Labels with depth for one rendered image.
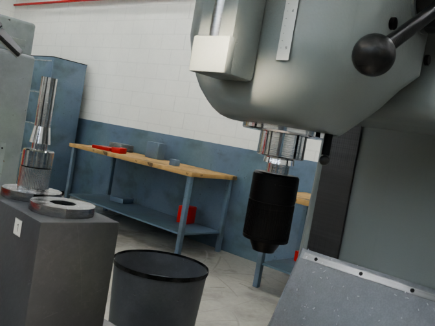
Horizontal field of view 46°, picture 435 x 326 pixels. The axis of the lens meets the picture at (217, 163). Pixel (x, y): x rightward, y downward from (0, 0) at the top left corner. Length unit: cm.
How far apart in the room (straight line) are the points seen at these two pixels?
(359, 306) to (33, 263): 49
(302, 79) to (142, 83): 676
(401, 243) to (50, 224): 53
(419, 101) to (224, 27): 24
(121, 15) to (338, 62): 743
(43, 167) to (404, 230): 57
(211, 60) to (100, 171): 724
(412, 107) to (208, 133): 565
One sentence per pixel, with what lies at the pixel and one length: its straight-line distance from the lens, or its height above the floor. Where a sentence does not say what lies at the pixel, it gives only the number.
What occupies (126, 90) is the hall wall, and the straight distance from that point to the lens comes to 739.
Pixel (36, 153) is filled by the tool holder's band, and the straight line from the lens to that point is 82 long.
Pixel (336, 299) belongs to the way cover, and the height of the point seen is 106.
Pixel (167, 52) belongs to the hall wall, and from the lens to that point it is 691.
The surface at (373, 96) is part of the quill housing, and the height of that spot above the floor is 135.
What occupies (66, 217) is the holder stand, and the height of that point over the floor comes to 115.
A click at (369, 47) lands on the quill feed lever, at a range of 37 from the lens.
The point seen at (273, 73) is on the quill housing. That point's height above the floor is 135.
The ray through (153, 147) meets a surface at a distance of 635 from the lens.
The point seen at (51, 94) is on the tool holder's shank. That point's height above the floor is 131.
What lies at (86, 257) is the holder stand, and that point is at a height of 110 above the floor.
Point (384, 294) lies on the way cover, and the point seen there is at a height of 109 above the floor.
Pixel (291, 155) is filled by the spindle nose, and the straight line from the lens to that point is 50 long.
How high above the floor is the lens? 129
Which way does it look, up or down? 3 degrees down
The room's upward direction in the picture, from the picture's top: 10 degrees clockwise
